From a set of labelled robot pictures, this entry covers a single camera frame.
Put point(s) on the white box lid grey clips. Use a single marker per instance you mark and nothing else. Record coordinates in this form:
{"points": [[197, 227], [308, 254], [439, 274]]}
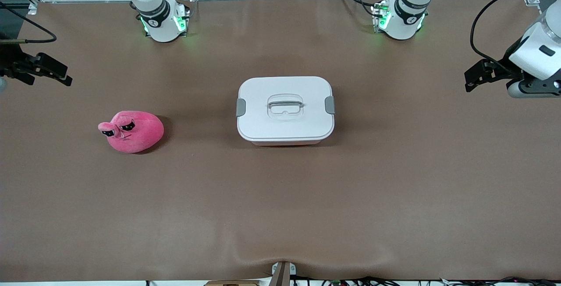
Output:
{"points": [[263, 124]]}

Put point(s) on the pink translucent plastic box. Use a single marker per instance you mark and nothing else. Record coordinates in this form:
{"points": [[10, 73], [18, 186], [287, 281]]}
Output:
{"points": [[285, 143]]}

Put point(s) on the brown table mat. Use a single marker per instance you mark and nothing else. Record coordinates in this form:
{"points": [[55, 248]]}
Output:
{"points": [[280, 211]]}

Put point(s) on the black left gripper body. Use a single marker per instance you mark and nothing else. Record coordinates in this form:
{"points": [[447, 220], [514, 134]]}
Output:
{"points": [[502, 69]]}

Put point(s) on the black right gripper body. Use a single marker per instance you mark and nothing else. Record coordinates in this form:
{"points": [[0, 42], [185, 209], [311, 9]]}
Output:
{"points": [[9, 63]]}

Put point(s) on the pink plush toy with eyes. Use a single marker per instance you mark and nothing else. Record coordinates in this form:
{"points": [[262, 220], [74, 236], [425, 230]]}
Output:
{"points": [[140, 137]]}

